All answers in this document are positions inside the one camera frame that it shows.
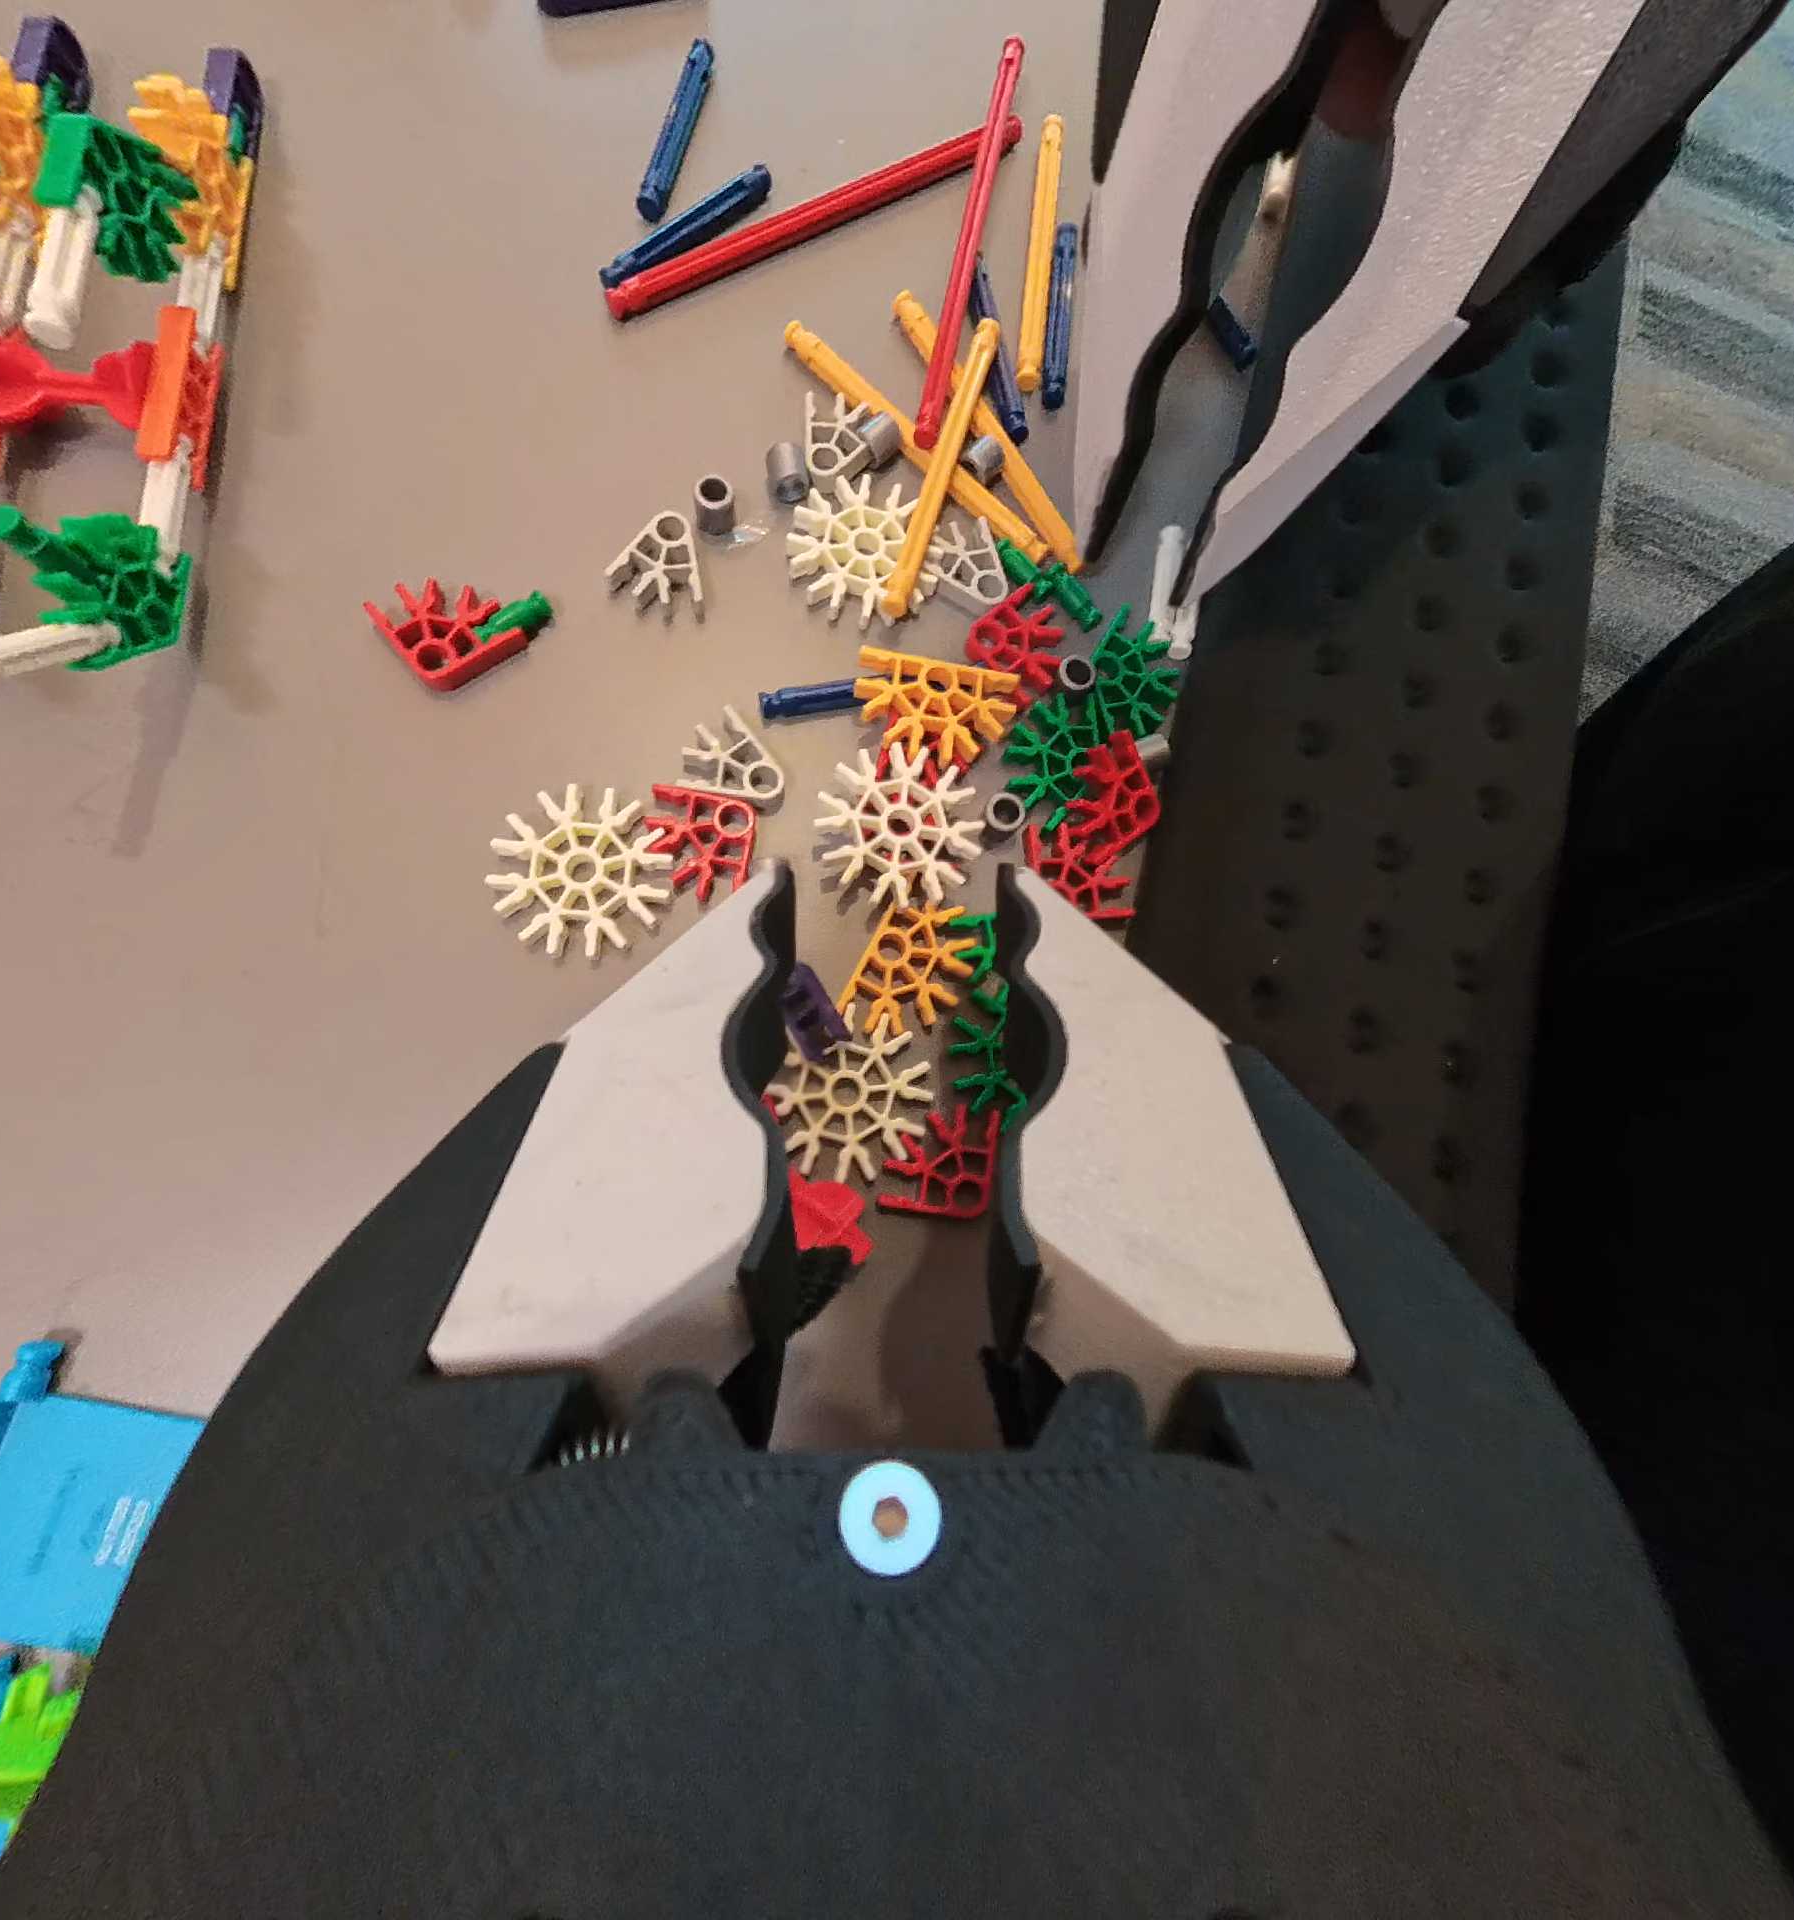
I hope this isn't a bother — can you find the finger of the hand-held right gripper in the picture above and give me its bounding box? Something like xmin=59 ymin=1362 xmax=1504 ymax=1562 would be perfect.
xmin=1074 ymin=0 xmax=1335 ymax=560
xmin=1191 ymin=0 xmax=1641 ymax=596

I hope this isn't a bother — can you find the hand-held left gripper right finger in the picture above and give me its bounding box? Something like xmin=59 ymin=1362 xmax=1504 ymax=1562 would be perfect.
xmin=987 ymin=862 xmax=1361 ymax=1421

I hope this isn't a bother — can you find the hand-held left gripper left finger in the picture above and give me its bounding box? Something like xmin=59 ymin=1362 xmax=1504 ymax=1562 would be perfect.
xmin=426 ymin=857 xmax=801 ymax=1380

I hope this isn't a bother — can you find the yellow toy rod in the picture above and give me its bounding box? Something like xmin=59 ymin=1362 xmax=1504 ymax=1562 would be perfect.
xmin=895 ymin=289 xmax=1082 ymax=568
xmin=783 ymin=319 xmax=1064 ymax=571
xmin=882 ymin=317 xmax=1005 ymax=618
xmin=1018 ymin=114 xmax=1066 ymax=395

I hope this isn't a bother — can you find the red toy rod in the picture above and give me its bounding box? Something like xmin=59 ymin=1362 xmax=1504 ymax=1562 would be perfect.
xmin=915 ymin=36 xmax=1028 ymax=448
xmin=605 ymin=116 xmax=1024 ymax=319

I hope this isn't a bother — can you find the red toy spool piece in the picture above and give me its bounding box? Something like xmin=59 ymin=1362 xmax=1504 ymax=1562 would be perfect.
xmin=789 ymin=1167 xmax=875 ymax=1270

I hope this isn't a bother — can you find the white snowflake toy connector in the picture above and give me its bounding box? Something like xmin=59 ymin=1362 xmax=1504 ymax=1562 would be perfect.
xmin=816 ymin=745 xmax=986 ymax=906
xmin=789 ymin=471 xmax=922 ymax=623
xmin=485 ymin=782 xmax=678 ymax=958
xmin=763 ymin=1025 xmax=935 ymax=1185

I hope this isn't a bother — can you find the yellow toy connector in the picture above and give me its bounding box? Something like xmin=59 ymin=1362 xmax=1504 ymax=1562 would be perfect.
xmin=839 ymin=904 xmax=975 ymax=1036
xmin=854 ymin=644 xmax=1024 ymax=767

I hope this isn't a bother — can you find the grey toy connector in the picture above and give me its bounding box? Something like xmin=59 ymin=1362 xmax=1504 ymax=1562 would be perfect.
xmin=683 ymin=709 xmax=791 ymax=811
xmin=927 ymin=517 xmax=1006 ymax=607
xmin=806 ymin=392 xmax=883 ymax=482
xmin=605 ymin=513 xmax=708 ymax=616

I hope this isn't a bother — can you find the small lime green clip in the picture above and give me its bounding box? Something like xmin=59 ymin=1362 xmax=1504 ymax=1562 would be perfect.
xmin=0 ymin=1662 xmax=82 ymax=1816

